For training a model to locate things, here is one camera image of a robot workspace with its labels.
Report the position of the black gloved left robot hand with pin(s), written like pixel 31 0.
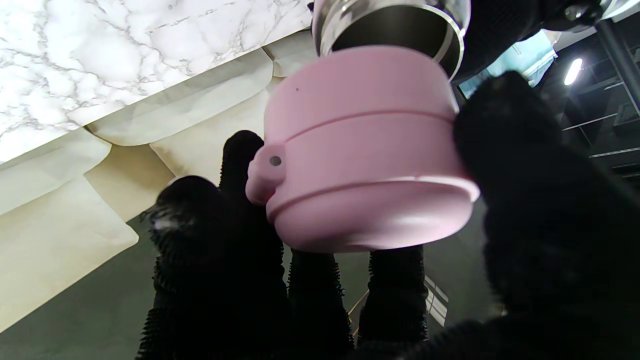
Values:
pixel 492 30

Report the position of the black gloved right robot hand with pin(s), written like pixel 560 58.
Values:
pixel 550 225

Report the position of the pink thermos bottle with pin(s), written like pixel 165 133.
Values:
pixel 395 25

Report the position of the pink thermos lid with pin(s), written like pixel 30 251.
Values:
pixel 365 150

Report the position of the cream fabric sofa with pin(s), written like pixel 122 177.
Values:
pixel 100 165

